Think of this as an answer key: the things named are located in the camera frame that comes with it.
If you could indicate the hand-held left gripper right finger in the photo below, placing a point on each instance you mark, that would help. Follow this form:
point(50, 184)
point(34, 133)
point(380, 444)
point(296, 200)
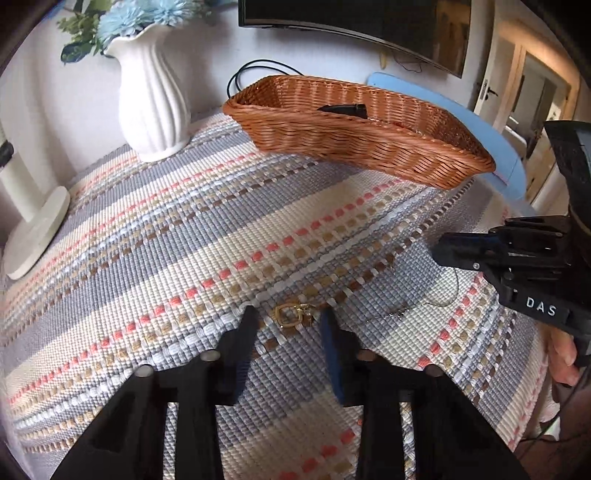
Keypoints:
point(332, 360)

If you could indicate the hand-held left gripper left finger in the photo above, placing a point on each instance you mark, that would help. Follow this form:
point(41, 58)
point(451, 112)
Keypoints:
point(238, 364)

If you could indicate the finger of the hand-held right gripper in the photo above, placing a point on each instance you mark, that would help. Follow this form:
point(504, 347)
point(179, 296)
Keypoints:
point(466, 253)
point(535, 230)

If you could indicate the brown wicker basket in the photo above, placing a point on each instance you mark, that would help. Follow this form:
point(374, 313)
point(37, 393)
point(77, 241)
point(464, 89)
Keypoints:
point(323, 138)

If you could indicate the black wristwatch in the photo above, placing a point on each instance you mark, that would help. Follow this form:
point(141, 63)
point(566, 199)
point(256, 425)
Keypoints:
point(344, 110)

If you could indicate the person's right hand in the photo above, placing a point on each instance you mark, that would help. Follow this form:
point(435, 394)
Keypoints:
point(563, 360)

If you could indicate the striped woven tablecloth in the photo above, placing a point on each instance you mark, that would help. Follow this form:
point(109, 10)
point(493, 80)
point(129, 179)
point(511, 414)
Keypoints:
point(184, 230)

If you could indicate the white door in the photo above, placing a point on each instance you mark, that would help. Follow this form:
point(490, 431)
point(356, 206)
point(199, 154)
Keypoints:
point(501, 83)

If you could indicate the white lamp base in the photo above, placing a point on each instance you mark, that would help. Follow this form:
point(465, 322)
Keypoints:
point(32, 230)

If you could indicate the white ribbed vase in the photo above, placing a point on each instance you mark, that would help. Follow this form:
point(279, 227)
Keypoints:
point(147, 106)

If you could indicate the blue and white artificial flowers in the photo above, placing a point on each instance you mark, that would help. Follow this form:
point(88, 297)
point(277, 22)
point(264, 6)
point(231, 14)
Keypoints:
point(120, 18)

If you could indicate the black wall television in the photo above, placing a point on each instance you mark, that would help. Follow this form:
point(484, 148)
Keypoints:
point(346, 14)

